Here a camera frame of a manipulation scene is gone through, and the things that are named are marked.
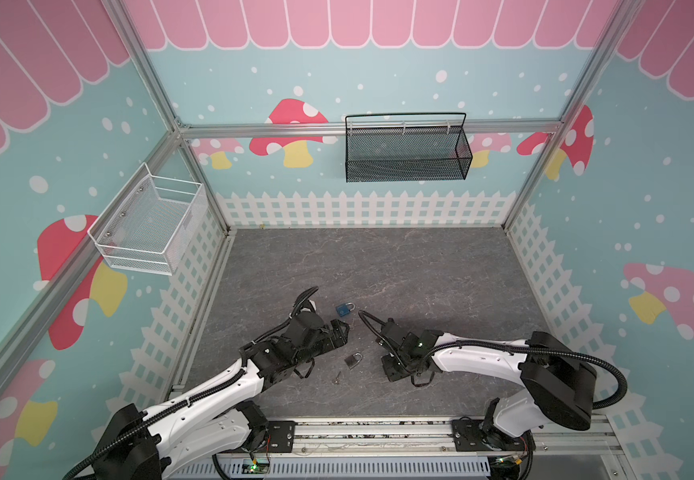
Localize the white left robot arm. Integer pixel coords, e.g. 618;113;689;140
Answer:
65;287;350;479

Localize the black wire mesh basket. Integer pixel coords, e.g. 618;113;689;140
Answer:
344;112;474;183

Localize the dark grey padlock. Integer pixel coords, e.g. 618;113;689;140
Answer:
345;352;363;370

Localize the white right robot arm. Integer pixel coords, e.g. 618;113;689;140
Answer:
359;311;628;452

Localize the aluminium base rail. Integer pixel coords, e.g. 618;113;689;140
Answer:
175;416;636;479

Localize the white wire mesh basket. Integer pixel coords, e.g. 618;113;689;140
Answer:
88;164;208;276

